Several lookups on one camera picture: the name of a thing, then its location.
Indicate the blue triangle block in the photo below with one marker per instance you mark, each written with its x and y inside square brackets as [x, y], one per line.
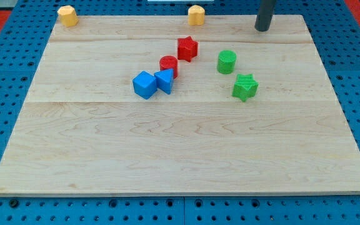
[165, 79]

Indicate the blue cube block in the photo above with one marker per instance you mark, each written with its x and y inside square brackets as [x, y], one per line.
[145, 84]

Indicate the red star block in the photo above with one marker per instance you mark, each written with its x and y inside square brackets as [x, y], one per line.
[187, 48]

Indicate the green cylinder block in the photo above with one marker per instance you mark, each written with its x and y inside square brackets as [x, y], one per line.
[226, 61]

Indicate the red cylinder block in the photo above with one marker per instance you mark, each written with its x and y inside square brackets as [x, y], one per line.
[169, 62]

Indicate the light wooden board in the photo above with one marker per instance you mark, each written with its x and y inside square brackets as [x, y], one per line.
[83, 131]

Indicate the yellow hexagon block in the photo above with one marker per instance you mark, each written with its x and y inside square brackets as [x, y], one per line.
[67, 16]

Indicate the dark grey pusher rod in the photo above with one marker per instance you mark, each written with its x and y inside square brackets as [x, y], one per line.
[264, 15]

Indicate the green star block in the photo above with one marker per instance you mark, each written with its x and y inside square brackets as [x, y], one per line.
[245, 87]

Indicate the yellow heart block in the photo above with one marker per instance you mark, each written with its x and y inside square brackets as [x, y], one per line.
[196, 15]

